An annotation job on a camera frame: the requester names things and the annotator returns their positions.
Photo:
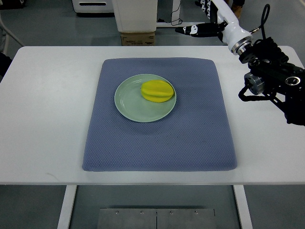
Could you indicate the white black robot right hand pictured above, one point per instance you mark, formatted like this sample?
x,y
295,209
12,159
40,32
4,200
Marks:
x,y
223,24

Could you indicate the yellow starfruit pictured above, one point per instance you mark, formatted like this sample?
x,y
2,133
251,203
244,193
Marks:
x,y
157,91

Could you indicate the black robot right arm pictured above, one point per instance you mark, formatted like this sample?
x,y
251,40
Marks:
x,y
273,78

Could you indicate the light green plate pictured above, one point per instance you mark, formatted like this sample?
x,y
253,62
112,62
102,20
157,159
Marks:
x,y
131,104

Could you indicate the tan boot upper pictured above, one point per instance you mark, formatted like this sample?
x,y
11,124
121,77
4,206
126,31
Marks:
x,y
236,9

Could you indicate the white desk leg base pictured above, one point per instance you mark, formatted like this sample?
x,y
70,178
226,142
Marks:
x,y
175,13

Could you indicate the white bin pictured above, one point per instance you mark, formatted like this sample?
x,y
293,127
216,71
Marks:
x,y
135,15

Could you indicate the cardboard box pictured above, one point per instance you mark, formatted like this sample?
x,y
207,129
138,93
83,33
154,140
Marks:
x,y
138,38

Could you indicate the blue textured mat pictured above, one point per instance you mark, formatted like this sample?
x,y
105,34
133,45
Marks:
x,y
194,136

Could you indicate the white appliance with slot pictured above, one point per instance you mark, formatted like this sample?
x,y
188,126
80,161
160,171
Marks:
x,y
92,6

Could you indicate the white chair frame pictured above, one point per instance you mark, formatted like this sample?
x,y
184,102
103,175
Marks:
x,y
5,35

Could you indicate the metal base plate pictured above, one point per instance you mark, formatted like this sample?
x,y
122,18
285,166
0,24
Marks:
x,y
156,218

